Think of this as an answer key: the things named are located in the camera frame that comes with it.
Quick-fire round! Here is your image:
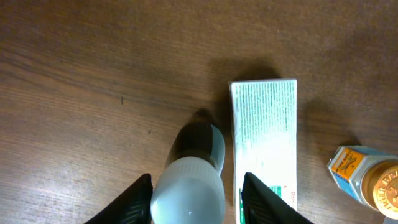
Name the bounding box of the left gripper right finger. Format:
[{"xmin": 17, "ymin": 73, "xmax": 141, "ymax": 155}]
[{"xmin": 241, "ymin": 172, "xmax": 312, "ymax": 224}]

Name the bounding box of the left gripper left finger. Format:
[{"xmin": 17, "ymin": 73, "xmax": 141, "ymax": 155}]
[{"xmin": 85, "ymin": 174, "xmax": 153, "ymax": 224}]

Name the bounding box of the dark syrup bottle white cap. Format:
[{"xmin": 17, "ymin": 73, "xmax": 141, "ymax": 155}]
[{"xmin": 150, "ymin": 121, "xmax": 226, "ymax": 224}]

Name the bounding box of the white green Panadol box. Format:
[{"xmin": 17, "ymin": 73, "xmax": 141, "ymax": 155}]
[{"xmin": 229, "ymin": 79, "xmax": 297, "ymax": 223}]

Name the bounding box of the small jar gold lid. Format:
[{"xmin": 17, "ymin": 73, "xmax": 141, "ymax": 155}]
[{"xmin": 327, "ymin": 146, "xmax": 397, "ymax": 220}]

